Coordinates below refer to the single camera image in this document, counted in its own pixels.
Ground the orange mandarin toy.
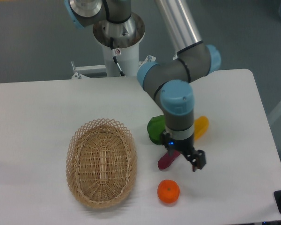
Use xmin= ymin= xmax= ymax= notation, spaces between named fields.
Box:
xmin=157 ymin=180 xmax=180 ymax=204

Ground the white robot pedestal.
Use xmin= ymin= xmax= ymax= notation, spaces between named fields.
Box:
xmin=71 ymin=14 xmax=178 ymax=79

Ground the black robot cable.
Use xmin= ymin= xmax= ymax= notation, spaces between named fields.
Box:
xmin=110 ymin=37 xmax=126 ymax=77

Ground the woven wicker basket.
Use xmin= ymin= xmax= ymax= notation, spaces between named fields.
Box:
xmin=66 ymin=119 xmax=137 ymax=209

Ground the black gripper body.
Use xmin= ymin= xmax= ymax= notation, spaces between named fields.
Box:
xmin=161 ymin=131 xmax=206 ymax=170

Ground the yellow pepper toy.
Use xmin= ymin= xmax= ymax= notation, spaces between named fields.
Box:
xmin=194 ymin=116 xmax=209 ymax=141

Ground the green bok choy toy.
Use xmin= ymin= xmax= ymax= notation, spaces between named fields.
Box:
xmin=147 ymin=115 xmax=165 ymax=145

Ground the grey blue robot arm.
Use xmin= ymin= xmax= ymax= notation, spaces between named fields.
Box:
xmin=65 ymin=0 xmax=221 ymax=170

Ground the purple sweet potato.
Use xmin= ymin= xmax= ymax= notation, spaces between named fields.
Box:
xmin=157 ymin=151 xmax=180 ymax=171

